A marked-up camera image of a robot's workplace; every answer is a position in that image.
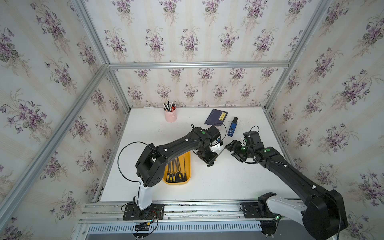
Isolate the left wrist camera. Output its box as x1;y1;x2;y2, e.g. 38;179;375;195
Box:
208;126;224;152

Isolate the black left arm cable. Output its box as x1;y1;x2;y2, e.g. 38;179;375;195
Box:
116;140;160;184

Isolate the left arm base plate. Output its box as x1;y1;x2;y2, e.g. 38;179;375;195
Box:
121;197;165;221

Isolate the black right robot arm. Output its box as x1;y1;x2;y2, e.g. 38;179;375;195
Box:
225;131;348;240

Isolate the yellow plastic storage tray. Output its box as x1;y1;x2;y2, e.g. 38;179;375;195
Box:
163;152;192;185

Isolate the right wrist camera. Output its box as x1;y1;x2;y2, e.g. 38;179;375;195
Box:
243;131;262;146

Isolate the aluminium front rail frame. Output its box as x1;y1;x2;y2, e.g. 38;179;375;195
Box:
71;200;337;240

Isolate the dark blue notebook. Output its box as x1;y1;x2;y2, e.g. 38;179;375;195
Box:
205;109;228;127

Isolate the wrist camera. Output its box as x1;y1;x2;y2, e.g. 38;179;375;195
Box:
243;131;262;146
208;126;224;152

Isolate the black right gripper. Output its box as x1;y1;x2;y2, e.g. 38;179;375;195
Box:
224;139;254;161

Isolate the pink pen cup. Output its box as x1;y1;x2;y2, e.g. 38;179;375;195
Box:
163;102;177;123

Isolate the blue black handheld device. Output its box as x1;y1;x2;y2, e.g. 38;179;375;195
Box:
227;117;238;137

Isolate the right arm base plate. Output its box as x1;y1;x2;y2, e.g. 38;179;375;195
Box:
239;192;281;220

